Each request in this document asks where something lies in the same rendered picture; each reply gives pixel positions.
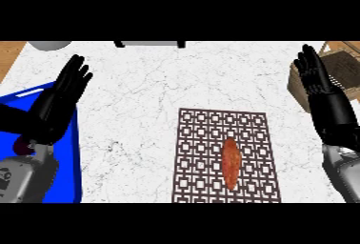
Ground grey appliance with black feet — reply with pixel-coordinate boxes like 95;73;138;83
113;41;187;50

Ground dark red round fruit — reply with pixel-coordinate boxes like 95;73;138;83
11;134;36;156

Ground orange sweet potato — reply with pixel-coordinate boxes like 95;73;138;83
221;136;243;192

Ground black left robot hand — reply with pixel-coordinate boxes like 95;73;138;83
0;53;94;147

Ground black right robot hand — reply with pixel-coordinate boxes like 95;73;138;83
292;44;360;153

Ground wicker basket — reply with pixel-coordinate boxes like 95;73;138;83
284;41;360;114

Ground grey round bowl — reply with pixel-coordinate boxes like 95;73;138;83
26;41;73;51

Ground brown wooden board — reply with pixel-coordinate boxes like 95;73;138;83
0;41;27;84

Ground blue cutting board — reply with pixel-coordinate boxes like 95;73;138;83
0;81;83;204

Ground brown patterned placemat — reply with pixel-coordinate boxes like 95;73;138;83
169;108;283;204

